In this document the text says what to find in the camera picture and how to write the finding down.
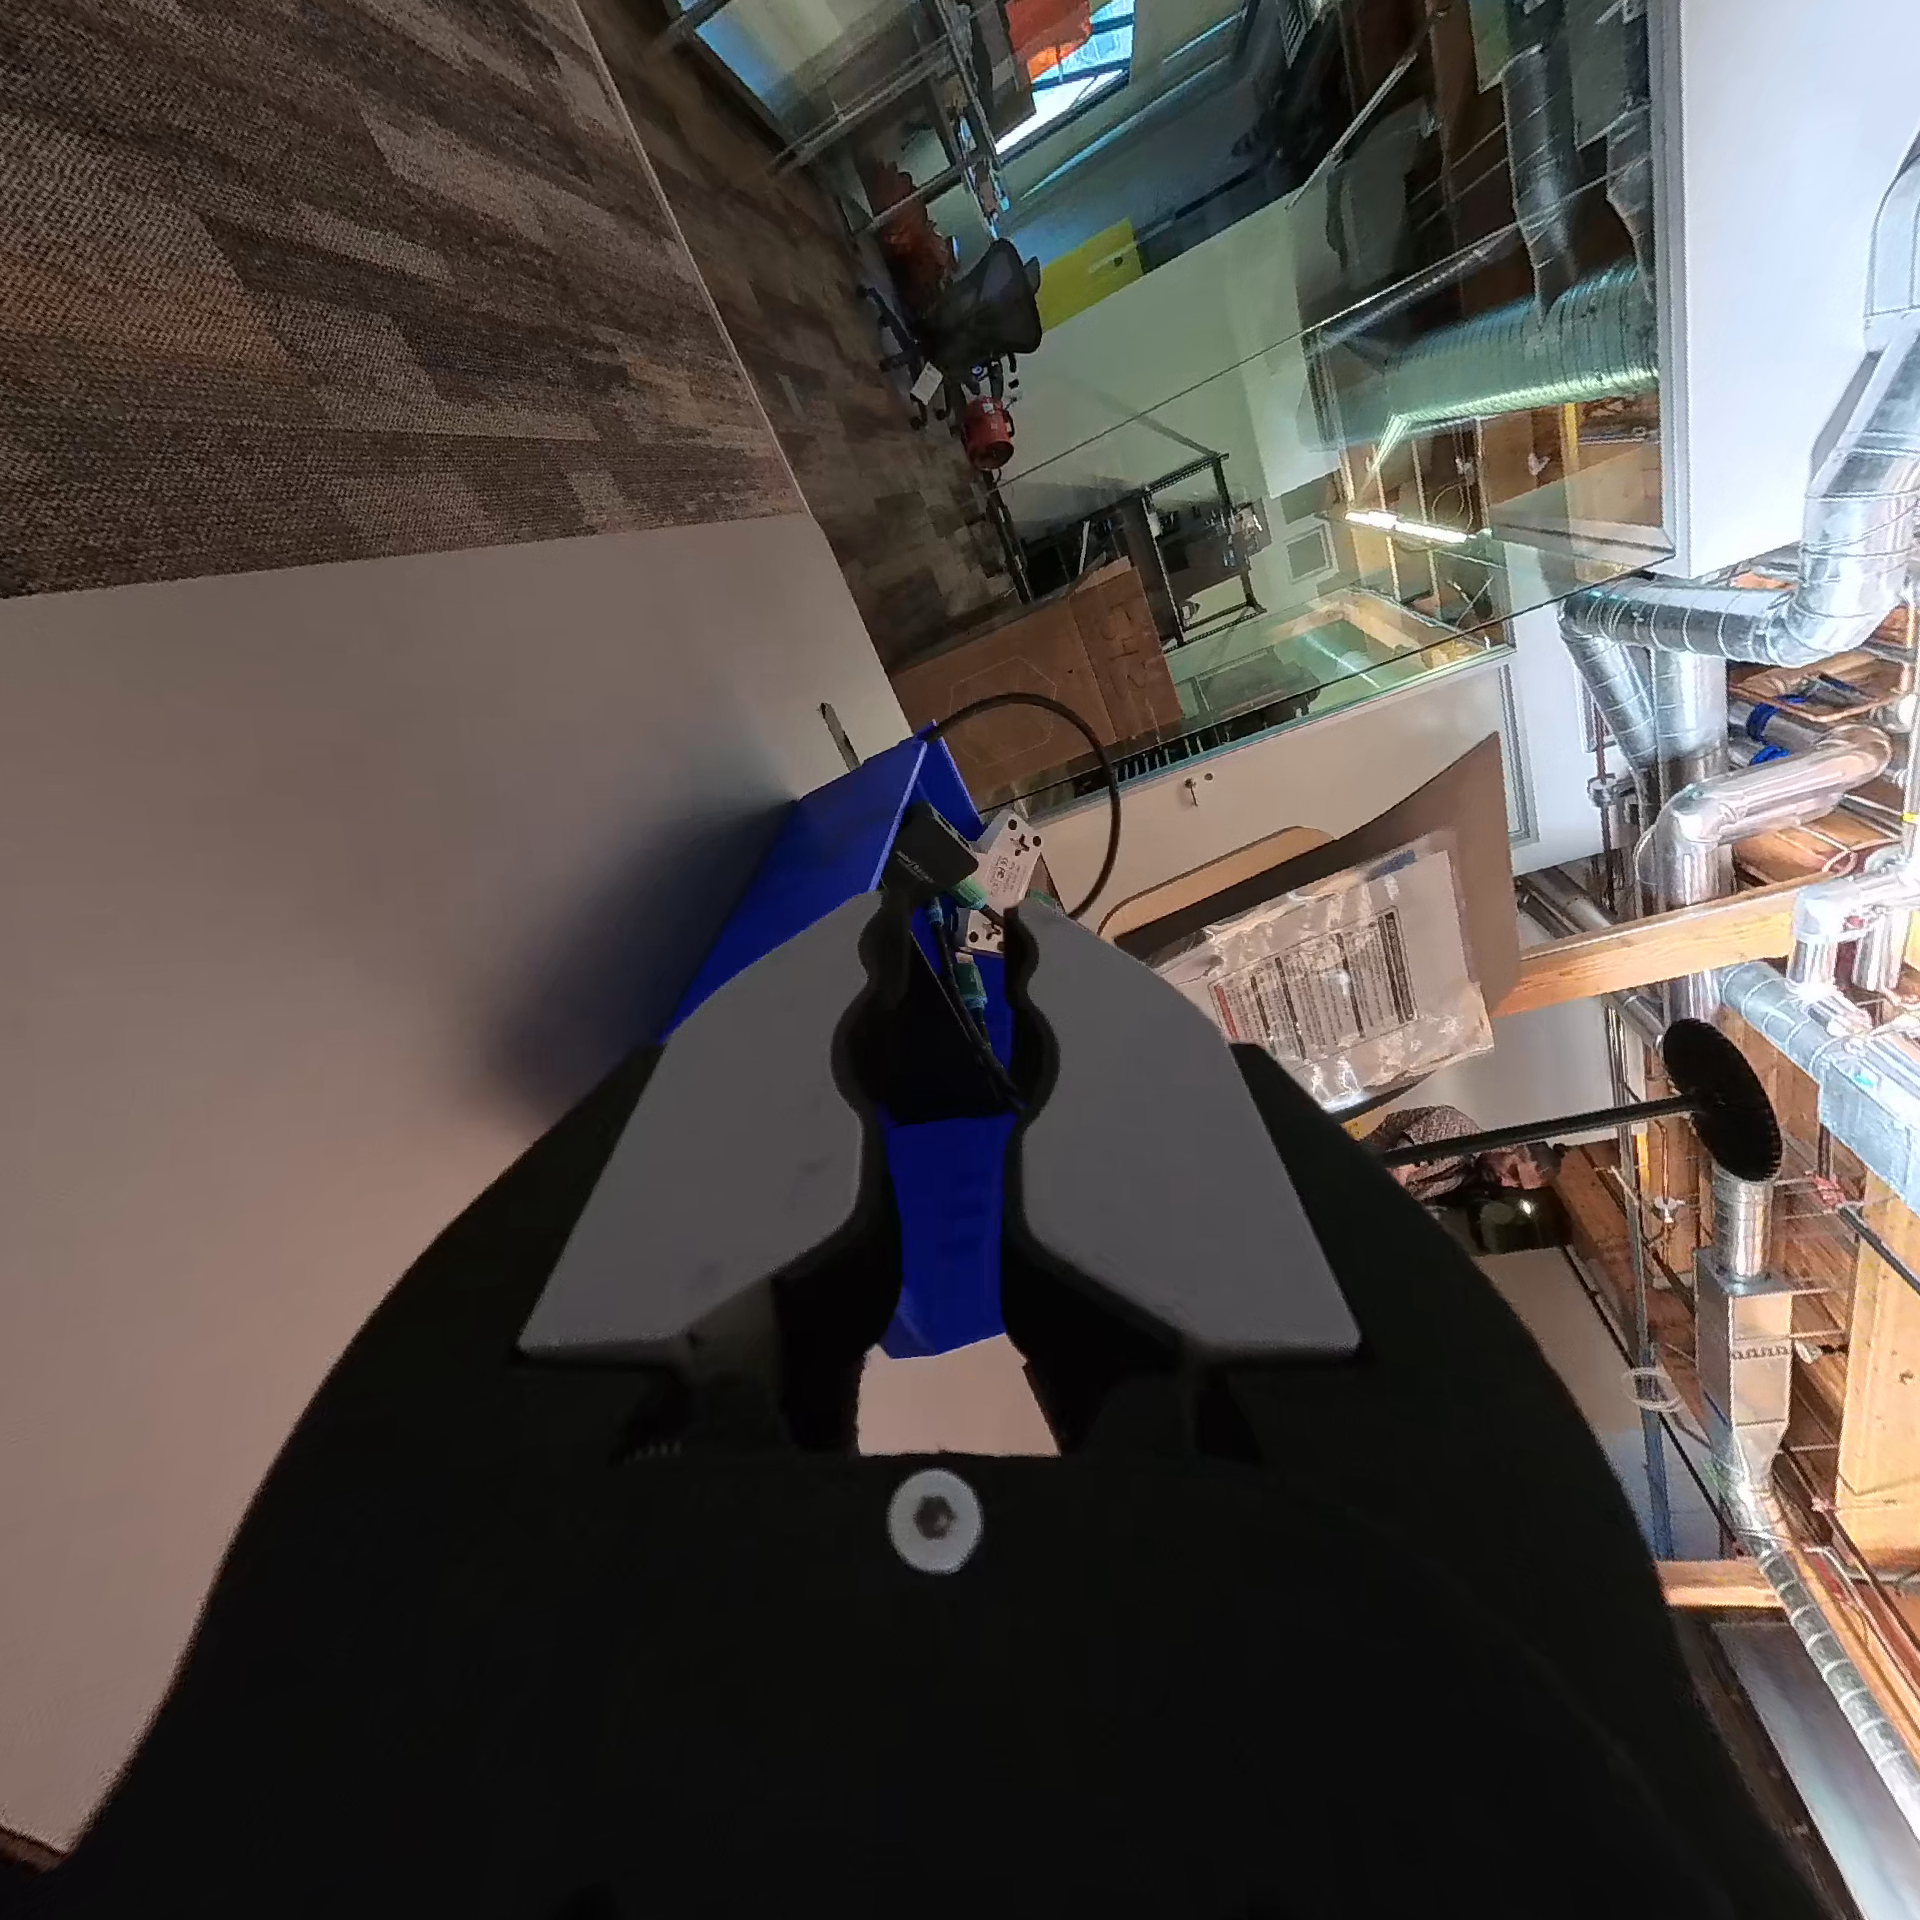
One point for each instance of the black metal shelf rack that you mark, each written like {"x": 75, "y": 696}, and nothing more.
{"x": 1140, "y": 540}

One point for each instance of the silver ventilation duct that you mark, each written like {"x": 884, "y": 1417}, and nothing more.
{"x": 1852, "y": 494}

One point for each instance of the instruction sheet display stand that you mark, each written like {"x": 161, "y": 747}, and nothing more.
{"x": 1350, "y": 975}

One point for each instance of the black floor lamp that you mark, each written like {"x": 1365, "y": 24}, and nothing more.
{"x": 1724, "y": 1110}

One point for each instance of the black mesh desk chair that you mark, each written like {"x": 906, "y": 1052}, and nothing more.
{"x": 991, "y": 301}

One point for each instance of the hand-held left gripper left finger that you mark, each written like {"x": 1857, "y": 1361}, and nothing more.
{"x": 721, "y": 1184}

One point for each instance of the brown cardboard box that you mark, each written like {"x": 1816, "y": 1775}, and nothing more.
{"x": 1080, "y": 645}

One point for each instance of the black square adapter hub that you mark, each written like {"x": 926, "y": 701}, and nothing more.
{"x": 930, "y": 855}

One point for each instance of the silver adapter hub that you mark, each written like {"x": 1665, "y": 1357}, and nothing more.
{"x": 1009, "y": 862}

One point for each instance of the blue storage bin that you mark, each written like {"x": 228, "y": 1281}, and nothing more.
{"x": 944, "y": 1230}

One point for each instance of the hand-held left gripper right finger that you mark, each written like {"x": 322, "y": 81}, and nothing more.
{"x": 1185, "y": 1184}

